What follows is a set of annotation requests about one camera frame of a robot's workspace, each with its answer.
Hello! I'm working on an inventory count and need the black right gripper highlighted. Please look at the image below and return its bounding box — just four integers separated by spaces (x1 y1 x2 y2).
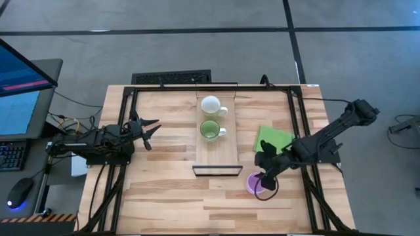
255 140 291 191

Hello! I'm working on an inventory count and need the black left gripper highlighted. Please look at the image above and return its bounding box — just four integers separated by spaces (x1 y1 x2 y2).
126 117 162 151

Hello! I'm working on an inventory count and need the pink plastic cup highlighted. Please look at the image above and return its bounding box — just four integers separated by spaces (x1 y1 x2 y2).
245 172 268 195

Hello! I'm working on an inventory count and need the green ribbed mug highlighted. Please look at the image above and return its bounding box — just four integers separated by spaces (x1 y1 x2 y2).
199 119 227 142

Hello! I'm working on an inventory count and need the tall pale yellow mug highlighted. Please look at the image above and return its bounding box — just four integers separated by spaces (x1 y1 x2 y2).
200 95 229 117

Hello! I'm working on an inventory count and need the wooden shelf with black legs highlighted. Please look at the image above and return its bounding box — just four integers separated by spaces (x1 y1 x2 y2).
192 90 244 177

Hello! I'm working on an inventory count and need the green folded cloth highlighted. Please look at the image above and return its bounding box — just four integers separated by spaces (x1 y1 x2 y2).
253 125 295 155

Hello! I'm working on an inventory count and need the black floor vent grille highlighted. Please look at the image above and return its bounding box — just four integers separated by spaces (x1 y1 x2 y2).
131 69 213 85

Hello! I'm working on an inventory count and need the white panel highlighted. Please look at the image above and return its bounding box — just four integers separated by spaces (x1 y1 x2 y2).
71 152 89 178

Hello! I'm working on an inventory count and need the grey side desk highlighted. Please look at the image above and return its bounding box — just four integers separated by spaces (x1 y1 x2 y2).
0 137 55 220

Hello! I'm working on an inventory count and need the grey-framed computer monitor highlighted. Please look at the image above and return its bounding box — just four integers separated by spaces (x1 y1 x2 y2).
0 58 64 142

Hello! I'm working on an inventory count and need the black-framed computer monitor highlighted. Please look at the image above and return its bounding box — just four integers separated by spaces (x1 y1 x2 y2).
0 38 59 98

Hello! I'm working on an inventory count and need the black backlit keyboard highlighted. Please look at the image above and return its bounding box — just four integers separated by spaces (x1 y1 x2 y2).
0 140 28 172

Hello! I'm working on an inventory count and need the black computer mouse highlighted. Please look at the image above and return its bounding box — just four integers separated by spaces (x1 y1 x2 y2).
6 178 34 210

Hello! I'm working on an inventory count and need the black floor stand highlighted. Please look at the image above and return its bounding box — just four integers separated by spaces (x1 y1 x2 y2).
387 113 420 150

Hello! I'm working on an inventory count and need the hazard-striped black case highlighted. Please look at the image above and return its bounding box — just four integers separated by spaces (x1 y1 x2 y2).
0 213 78 236

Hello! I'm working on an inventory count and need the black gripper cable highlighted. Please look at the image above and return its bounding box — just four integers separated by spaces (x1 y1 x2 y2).
253 175 280 202

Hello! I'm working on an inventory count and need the black cable bundle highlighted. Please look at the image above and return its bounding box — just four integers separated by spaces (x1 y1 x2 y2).
47 106 104 138

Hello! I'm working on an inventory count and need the black metal table frame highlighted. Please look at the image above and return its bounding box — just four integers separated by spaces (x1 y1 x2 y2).
77 83 357 235

